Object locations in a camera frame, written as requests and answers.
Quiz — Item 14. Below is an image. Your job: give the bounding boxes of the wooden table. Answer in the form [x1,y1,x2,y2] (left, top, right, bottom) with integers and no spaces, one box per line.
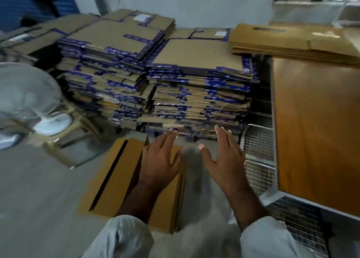
[269,25,360,218]

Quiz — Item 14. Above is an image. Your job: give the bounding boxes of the person's left hand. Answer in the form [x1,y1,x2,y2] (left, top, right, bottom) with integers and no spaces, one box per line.
[139,130,185,191]

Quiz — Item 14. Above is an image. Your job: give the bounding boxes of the person's left forearm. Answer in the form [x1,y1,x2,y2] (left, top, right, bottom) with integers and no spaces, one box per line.
[115,179,164,225]

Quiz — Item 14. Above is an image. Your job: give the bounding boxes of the brown cardboard box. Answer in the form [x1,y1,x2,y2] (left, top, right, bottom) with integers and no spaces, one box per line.
[229,23,360,66]

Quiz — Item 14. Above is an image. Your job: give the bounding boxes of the person's right forearm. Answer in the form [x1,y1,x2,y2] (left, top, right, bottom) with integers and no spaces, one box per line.
[225,182,268,230]

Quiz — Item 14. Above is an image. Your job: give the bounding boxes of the assembled boxes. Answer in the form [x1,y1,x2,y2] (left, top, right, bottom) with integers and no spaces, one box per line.
[78,132,186,233]

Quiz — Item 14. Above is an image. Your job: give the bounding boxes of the person's right hand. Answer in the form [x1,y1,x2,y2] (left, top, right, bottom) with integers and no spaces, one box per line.
[198,126,249,194]

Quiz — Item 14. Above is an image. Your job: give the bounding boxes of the white wire mesh cage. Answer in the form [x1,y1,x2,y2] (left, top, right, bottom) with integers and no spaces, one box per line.
[239,111,333,256]

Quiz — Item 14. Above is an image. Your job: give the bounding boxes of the person's light grey shirt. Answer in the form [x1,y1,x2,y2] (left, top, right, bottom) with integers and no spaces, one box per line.
[81,215,316,258]

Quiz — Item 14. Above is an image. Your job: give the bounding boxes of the beige plastic chair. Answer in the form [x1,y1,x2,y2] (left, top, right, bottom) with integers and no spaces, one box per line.
[25,100,122,168]

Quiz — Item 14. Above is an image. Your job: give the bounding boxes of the blue roller shutter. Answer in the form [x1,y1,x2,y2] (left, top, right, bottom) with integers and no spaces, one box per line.
[0,0,81,32]

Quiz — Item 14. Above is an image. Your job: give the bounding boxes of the large white table fan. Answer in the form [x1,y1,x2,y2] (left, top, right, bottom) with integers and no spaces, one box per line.
[0,62,74,149]

